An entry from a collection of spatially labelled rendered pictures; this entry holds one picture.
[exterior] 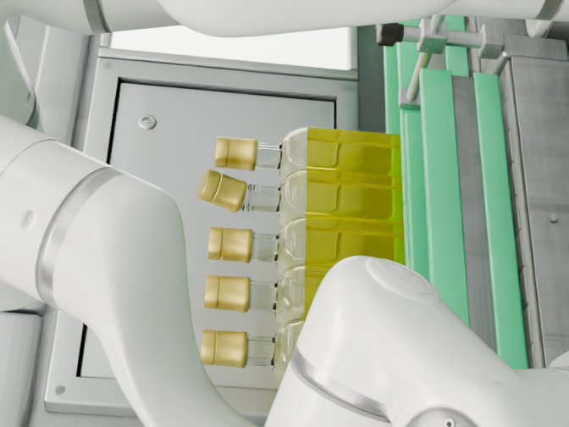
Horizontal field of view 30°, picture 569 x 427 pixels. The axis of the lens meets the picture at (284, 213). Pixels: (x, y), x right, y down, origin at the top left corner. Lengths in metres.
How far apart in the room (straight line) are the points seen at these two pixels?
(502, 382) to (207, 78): 0.94
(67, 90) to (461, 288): 0.62
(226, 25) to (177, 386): 0.21
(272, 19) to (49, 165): 0.15
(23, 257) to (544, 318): 0.51
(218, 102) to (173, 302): 0.79
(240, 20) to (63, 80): 0.77
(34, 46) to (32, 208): 0.88
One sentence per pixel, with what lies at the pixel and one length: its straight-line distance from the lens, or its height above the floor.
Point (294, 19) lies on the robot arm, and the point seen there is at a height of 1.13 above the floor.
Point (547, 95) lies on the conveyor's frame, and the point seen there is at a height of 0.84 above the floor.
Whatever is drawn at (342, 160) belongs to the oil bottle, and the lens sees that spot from 1.13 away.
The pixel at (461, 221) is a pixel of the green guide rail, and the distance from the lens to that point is 0.99.
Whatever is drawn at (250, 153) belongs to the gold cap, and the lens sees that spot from 1.14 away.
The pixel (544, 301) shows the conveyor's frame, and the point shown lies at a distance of 0.95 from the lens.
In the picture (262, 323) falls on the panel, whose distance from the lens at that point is 1.19.
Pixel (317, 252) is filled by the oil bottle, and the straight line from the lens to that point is 1.07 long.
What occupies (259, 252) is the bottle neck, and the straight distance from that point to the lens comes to 1.08.
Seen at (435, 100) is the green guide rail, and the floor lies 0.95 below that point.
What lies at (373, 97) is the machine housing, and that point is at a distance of 1.43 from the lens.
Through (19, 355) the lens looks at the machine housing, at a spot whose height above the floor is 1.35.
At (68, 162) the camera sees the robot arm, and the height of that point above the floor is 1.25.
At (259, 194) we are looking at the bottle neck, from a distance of 1.11.
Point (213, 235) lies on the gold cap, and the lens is 1.08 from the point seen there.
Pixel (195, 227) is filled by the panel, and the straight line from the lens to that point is 1.25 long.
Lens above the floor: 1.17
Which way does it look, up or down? 5 degrees down
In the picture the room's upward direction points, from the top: 85 degrees counter-clockwise
